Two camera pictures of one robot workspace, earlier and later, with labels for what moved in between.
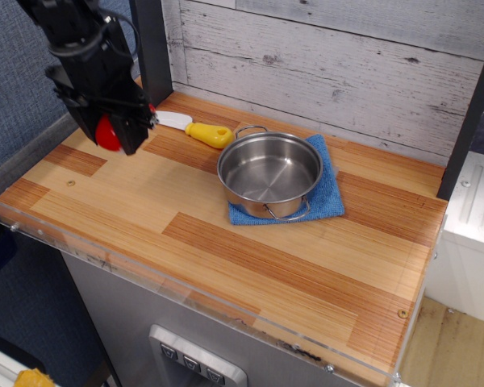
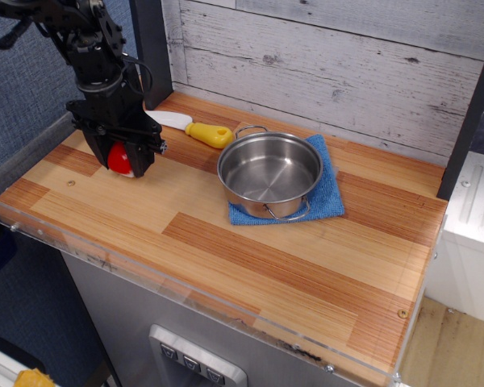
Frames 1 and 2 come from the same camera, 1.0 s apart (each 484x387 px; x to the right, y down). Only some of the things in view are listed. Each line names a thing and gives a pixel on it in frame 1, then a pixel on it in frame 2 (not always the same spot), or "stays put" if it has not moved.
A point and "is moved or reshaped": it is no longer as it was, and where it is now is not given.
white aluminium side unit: (465, 274) stays put
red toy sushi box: (106, 134) is moved or reshaped
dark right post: (472, 119) stays put
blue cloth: (324, 202) stays put
